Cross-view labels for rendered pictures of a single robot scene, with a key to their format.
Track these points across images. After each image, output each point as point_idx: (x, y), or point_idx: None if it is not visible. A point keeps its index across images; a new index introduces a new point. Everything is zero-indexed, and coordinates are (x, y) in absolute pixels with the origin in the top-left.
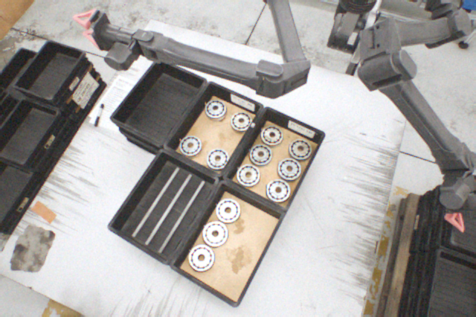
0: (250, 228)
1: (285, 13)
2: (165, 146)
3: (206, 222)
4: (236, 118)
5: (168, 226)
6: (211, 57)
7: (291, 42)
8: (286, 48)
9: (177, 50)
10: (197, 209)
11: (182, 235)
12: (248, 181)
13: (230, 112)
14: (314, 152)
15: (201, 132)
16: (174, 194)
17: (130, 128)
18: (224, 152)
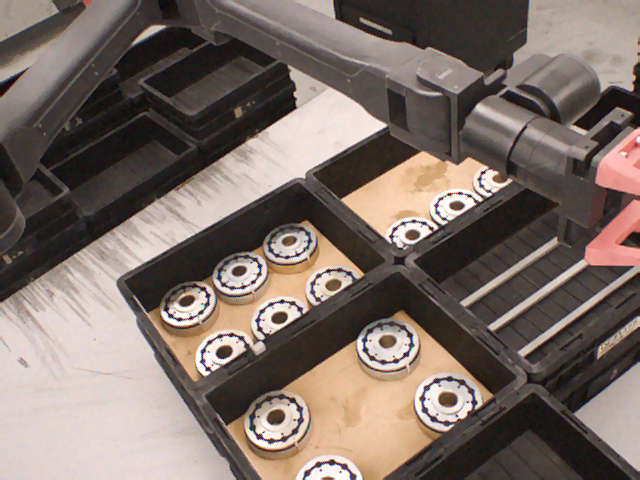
0: (383, 212)
1: (38, 70)
2: (520, 376)
3: None
4: (286, 430)
5: (561, 258)
6: (290, 15)
7: (99, 12)
8: (119, 4)
9: (366, 41)
10: (481, 271)
11: (525, 187)
12: (342, 273)
13: (291, 477)
14: (169, 253)
15: (401, 448)
16: (530, 315)
17: (631, 473)
18: (363, 352)
